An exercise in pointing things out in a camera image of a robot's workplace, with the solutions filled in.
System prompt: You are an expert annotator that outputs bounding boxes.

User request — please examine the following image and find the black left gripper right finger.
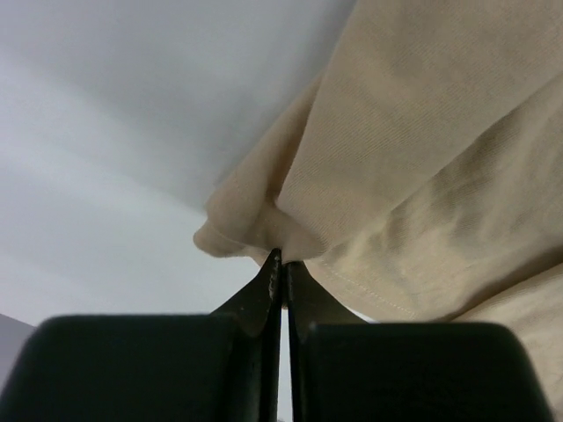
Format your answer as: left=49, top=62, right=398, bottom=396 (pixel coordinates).
left=286, top=263, right=554, bottom=421

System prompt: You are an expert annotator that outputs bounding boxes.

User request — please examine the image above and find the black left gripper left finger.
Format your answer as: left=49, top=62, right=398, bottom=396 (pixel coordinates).
left=1, top=251, right=282, bottom=421

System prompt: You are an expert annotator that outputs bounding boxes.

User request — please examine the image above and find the beige t shirt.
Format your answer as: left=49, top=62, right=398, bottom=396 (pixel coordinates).
left=194, top=1, right=562, bottom=420

